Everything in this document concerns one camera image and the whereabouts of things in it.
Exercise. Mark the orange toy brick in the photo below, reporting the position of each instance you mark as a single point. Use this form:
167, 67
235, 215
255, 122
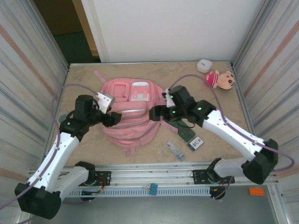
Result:
256, 191

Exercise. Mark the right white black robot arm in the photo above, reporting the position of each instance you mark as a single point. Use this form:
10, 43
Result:
259, 165

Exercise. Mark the aluminium rail frame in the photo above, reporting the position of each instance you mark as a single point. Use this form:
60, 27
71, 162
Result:
151, 173

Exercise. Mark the white black card box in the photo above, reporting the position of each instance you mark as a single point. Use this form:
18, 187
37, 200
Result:
195, 144

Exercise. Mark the small white square box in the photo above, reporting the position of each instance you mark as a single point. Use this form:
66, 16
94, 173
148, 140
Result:
204, 65

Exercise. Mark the blue binder clip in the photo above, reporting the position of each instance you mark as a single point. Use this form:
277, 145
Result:
153, 189

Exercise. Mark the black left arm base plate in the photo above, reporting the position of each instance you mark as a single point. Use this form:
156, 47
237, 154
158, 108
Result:
104, 177

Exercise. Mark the clear plastic pen pack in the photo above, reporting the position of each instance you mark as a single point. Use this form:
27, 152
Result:
176, 151

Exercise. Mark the green pencil case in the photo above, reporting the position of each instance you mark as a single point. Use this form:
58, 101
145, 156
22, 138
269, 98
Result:
188, 134

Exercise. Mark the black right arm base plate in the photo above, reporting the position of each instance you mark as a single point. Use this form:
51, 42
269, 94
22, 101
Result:
198, 176

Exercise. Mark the grey plastic cup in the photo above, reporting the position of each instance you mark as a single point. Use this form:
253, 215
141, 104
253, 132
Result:
62, 119

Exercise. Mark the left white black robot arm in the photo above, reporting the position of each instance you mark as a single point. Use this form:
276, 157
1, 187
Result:
35, 203

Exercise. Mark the pink plush doll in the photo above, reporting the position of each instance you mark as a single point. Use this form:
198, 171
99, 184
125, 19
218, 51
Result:
224, 80

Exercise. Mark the pink student backpack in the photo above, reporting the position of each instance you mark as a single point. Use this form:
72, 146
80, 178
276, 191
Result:
130, 133

